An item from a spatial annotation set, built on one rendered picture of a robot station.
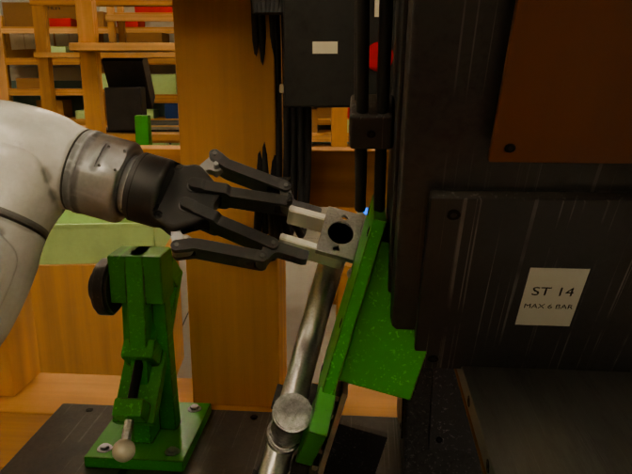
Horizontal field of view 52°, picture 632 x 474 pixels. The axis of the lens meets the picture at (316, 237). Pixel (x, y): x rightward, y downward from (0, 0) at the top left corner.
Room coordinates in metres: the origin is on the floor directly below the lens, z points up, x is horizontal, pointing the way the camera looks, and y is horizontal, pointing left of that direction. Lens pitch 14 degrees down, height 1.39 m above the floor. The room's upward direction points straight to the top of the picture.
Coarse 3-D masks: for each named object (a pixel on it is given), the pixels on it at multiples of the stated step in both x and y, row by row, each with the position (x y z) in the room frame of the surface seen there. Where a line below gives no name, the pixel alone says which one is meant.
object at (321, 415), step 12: (324, 396) 0.53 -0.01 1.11; (312, 408) 0.54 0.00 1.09; (324, 408) 0.53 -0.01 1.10; (312, 420) 0.52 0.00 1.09; (324, 420) 0.52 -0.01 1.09; (312, 432) 0.51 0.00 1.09; (324, 432) 0.51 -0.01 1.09; (300, 444) 0.57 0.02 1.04; (312, 444) 0.53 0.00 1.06; (300, 456) 0.56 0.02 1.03; (312, 456) 0.55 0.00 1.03
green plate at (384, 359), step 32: (384, 224) 0.53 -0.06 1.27; (384, 256) 0.54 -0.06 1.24; (352, 288) 0.54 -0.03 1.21; (384, 288) 0.54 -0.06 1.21; (352, 320) 0.53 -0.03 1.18; (384, 320) 0.54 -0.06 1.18; (352, 352) 0.55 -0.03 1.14; (384, 352) 0.54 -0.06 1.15; (416, 352) 0.54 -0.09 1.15; (320, 384) 0.59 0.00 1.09; (352, 384) 0.55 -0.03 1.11; (384, 384) 0.54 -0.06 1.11
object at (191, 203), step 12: (180, 204) 0.65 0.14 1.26; (192, 204) 0.65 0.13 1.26; (204, 216) 0.65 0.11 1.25; (216, 216) 0.65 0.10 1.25; (216, 228) 0.66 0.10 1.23; (228, 228) 0.65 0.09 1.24; (240, 228) 0.65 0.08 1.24; (240, 240) 0.65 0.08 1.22; (252, 240) 0.64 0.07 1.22; (264, 240) 0.64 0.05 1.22; (276, 240) 0.65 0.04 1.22
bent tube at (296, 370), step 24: (336, 216) 0.66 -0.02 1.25; (360, 216) 0.66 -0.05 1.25; (336, 240) 0.69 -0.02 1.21; (312, 288) 0.71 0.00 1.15; (336, 288) 0.71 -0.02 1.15; (312, 312) 0.71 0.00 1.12; (312, 336) 0.70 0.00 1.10; (312, 360) 0.68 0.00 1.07; (288, 384) 0.65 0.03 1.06; (264, 456) 0.60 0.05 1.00; (288, 456) 0.60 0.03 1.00
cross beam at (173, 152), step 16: (176, 160) 1.02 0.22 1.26; (320, 160) 1.00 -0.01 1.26; (336, 160) 1.00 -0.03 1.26; (352, 160) 1.00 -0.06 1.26; (368, 160) 1.00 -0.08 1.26; (320, 176) 1.00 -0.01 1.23; (336, 176) 1.00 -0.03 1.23; (352, 176) 1.00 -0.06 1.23; (368, 176) 1.00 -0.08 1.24; (320, 192) 1.00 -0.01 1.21; (336, 192) 1.00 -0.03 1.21; (352, 192) 1.00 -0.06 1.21; (368, 192) 1.00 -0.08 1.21
